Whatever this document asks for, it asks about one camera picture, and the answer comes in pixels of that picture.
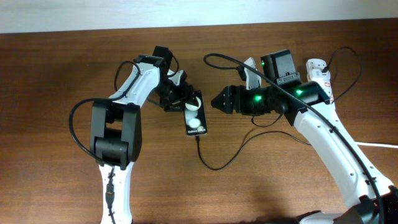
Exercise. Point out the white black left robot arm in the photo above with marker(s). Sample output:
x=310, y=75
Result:
x=116, y=129

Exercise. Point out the black Samsung Galaxy smartphone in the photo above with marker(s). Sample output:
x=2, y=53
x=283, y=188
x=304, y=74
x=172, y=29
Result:
x=195, y=119

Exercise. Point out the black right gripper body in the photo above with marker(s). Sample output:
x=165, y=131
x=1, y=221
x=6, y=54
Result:
x=243, y=106

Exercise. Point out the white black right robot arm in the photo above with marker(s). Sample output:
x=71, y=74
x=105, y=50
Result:
x=369, y=196

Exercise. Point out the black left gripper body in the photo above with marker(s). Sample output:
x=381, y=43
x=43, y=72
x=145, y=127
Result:
x=175, y=95

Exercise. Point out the white power strip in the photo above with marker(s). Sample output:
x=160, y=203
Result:
x=326, y=86

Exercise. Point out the white USB charger plug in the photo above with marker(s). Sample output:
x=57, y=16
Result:
x=315, y=72

